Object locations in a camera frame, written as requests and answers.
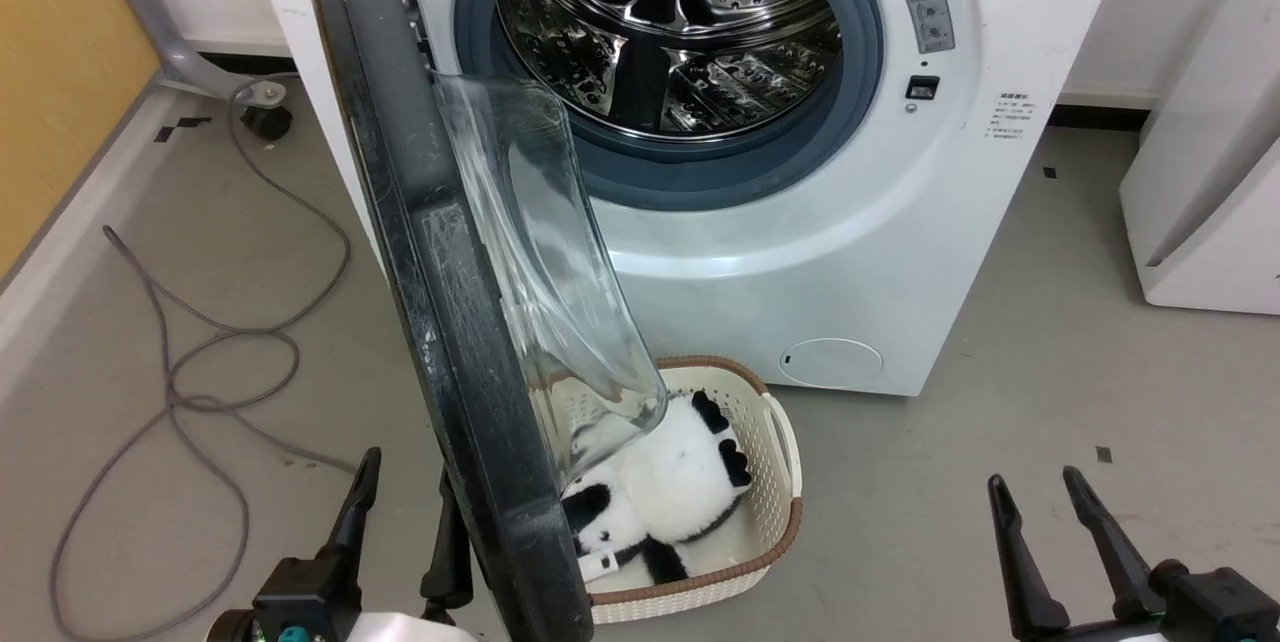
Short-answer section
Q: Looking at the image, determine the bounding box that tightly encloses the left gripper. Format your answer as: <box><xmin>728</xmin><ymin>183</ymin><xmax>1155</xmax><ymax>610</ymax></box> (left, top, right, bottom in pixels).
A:
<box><xmin>207</xmin><ymin>447</ymin><xmax>475</xmax><ymax>642</ymax></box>

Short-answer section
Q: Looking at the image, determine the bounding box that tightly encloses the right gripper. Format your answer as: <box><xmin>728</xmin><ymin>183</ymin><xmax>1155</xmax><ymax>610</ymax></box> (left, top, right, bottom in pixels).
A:
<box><xmin>987</xmin><ymin>466</ymin><xmax>1280</xmax><ymax>642</ymax></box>

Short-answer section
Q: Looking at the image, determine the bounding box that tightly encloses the black washing machine door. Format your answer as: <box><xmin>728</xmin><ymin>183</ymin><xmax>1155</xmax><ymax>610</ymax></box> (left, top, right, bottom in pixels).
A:
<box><xmin>300</xmin><ymin>0</ymin><xmax>669</xmax><ymax>642</ymax></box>

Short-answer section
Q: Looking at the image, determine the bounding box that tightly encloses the white front-load washing machine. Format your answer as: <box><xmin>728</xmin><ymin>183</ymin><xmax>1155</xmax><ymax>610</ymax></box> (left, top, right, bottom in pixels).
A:
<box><xmin>240</xmin><ymin>0</ymin><xmax>1137</xmax><ymax>398</ymax></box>

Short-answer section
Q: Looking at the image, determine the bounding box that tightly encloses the grey rubber door gasket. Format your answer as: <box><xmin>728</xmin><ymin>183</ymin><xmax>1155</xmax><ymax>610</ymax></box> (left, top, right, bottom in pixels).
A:
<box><xmin>454</xmin><ymin>0</ymin><xmax>887</xmax><ymax>213</ymax></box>

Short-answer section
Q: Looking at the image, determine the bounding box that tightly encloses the panda plush toy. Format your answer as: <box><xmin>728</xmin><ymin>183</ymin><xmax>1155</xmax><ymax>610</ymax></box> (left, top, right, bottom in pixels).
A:
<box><xmin>560</xmin><ymin>390</ymin><xmax>754</xmax><ymax>586</ymax></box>

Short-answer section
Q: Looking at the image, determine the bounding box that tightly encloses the cream plastic laundry basket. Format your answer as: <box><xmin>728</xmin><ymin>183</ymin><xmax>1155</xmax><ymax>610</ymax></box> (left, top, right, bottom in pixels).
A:
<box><xmin>558</xmin><ymin>355</ymin><xmax>805</xmax><ymax>626</ymax></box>

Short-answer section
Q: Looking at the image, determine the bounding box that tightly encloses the round white filter cover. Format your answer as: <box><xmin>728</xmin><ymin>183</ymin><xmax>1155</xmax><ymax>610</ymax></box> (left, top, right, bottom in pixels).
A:
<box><xmin>779</xmin><ymin>337</ymin><xmax>885</xmax><ymax>390</ymax></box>

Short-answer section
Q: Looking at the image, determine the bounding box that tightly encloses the white appliance cabinet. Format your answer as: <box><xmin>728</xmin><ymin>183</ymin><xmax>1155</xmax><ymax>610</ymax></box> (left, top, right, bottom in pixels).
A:
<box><xmin>1119</xmin><ymin>0</ymin><xmax>1280</xmax><ymax>316</ymax></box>

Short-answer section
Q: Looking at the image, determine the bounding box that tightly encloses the black caster wheel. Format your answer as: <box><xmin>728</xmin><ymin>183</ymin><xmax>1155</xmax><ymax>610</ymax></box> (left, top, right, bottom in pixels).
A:
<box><xmin>240</xmin><ymin>102</ymin><xmax>295</xmax><ymax>142</ymax></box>

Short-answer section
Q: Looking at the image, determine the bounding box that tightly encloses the grey metal stand leg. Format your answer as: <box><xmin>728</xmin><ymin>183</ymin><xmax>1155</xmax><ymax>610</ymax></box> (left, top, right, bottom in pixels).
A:
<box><xmin>113</xmin><ymin>0</ymin><xmax>291</xmax><ymax>109</ymax></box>

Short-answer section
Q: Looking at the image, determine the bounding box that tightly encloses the grey warning label sticker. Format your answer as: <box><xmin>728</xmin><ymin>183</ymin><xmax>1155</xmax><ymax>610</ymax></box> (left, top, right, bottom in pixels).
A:
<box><xmin>893</xmin><ymin>0</ymin><xmax>957</xmax><ymax>55</ymax></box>

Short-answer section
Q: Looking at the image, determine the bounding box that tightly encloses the stainless steel washer drum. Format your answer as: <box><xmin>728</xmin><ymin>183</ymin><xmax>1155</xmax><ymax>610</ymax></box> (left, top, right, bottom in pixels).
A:
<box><xmin>497</xmin><ymin>0</ymin><xmax>844</xmax><ymax>139</ymax></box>

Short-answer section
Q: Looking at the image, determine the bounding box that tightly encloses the grey floor cable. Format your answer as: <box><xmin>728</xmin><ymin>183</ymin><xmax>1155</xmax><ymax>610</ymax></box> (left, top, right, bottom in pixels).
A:
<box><xmin>50</xmin><ymin>72</ymin><xmax>363</xmax><ymax>642</ymax></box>

